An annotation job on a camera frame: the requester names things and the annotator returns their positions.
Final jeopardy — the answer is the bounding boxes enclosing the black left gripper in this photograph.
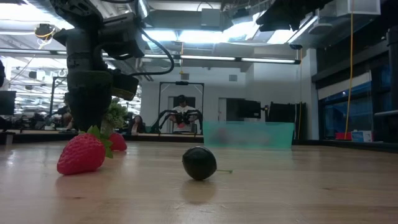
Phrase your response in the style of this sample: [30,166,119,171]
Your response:
[66,28,114,134]

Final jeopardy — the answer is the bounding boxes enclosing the red strawberry green leaves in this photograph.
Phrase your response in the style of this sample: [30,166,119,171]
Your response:
[56,125,114,176]
[107,132,128,152]

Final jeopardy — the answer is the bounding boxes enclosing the black cherry with stem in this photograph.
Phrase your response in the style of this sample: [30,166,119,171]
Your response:
[182,146,233,181]

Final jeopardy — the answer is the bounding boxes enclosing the teal translucent tupperware container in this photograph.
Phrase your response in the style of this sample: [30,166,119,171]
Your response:
[202,121,295,151]

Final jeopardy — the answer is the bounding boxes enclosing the person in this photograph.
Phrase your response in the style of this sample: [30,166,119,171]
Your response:
[49,93,74,131]
[129,114,146,134]
[169,94,200,134]

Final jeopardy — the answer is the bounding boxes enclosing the green plant in white pot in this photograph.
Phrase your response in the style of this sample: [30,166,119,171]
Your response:
[99,98,129,138]

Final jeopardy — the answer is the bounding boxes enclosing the black monitor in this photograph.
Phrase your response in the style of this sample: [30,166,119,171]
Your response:
[238,99,262,119]
[0,90,17,116]

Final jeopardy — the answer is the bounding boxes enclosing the long linear ceiling light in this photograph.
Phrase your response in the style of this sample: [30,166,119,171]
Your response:
[0,48,302,65]

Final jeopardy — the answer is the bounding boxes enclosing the grey ceiling junction box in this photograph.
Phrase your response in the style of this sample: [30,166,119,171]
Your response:
[201,8,222,28]

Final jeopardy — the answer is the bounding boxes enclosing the black panel screen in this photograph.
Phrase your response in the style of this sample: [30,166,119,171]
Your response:
[269,101,307,140]

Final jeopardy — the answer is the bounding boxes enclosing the red box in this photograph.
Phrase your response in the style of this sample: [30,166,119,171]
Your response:
[335,131,353,141]

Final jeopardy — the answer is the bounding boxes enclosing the blue and white box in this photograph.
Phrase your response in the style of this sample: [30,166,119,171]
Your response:
[351,129,373,143]

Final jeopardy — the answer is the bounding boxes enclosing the white ceiling unit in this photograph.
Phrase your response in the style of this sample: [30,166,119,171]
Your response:
[335,0,382,17]

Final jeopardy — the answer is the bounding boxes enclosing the black tall pole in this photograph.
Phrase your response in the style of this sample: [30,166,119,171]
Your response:
[386,26,398,144]

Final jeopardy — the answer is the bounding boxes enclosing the black station frame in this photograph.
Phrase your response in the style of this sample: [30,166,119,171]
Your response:
[50,76,68,108]
[157,80,205,135]

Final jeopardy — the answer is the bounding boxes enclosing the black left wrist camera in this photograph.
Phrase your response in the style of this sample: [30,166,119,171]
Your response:
[111,73,140,101]

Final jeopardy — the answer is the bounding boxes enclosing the yellow black cable reel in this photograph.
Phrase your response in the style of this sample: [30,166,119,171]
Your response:
[34,23,57,41]

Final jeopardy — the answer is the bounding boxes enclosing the black left camera cable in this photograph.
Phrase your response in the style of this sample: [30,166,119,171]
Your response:
[127,26,175,77]

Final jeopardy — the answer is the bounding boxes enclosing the yellow hanging cable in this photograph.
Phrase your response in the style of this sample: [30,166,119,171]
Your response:
[343,0,355,141]

